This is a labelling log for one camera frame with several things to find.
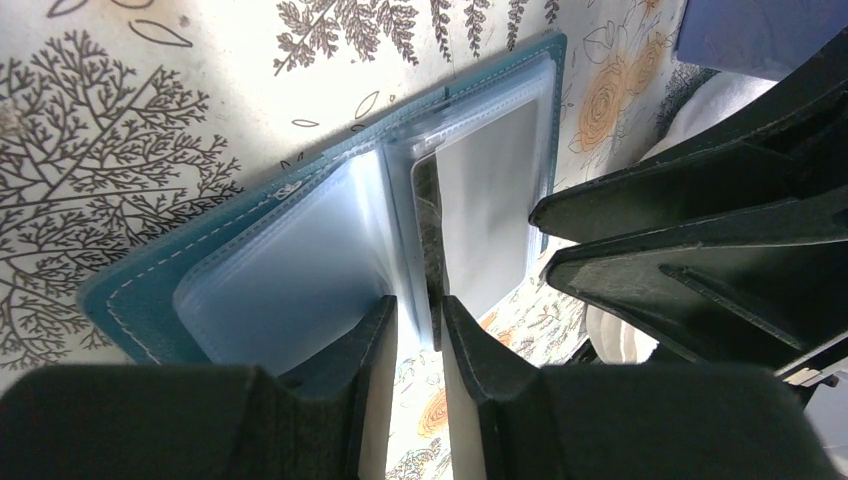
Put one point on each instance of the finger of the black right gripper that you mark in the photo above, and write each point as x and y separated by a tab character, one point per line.
789	144
765	285

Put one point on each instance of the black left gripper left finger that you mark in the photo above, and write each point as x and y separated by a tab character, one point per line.
327	418

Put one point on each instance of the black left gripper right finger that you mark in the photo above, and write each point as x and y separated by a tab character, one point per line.
511	420

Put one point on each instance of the grey credit card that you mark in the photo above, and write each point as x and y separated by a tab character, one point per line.
472	199

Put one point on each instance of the blue card holder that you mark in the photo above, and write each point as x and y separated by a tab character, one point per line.
277	273

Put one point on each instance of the blue three-compartment tray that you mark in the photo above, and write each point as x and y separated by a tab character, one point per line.
766	39

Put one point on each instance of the floral table cloth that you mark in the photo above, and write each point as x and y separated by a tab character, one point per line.
122	120

